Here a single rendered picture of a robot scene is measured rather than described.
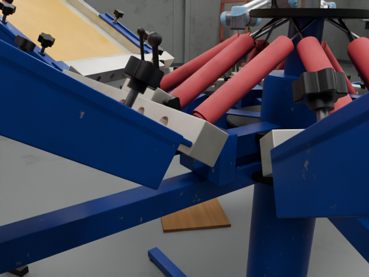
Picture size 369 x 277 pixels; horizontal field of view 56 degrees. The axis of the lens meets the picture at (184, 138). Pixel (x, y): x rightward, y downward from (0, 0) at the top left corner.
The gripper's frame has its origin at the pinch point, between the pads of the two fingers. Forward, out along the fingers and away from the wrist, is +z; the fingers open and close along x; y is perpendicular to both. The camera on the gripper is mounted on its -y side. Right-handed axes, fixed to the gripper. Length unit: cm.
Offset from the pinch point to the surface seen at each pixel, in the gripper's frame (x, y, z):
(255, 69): -104, -20, -18
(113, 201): -113, -50, 8
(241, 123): -87, -17, -1
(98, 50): -41, -62, -17
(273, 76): -87, -9, -14
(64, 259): -9, -92, 101
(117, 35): -22, -56, -22
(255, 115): -79, -11, -1
